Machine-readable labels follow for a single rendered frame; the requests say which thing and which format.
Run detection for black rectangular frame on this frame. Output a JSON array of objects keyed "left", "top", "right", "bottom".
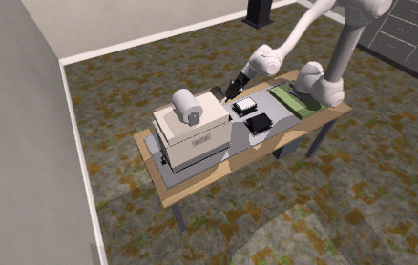
[
  {"left": 245, "top": 113, "right": 274, "bottom": 135},
  {"left": 233, "top": 97, "right": 259, "bottom": 117}
]

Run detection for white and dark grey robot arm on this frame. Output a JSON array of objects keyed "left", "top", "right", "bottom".
[{"left": 241, "top": 0, "right": 392, "bottom": 107}]

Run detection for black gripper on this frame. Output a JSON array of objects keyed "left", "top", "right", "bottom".
[{"left": 220, "top": 72, "right": 250, "bottom": 106}]

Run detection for grey cylinder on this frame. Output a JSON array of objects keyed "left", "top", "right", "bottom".
[{"left": 172, "top": 89, "right": 203, "bottom": 123}]

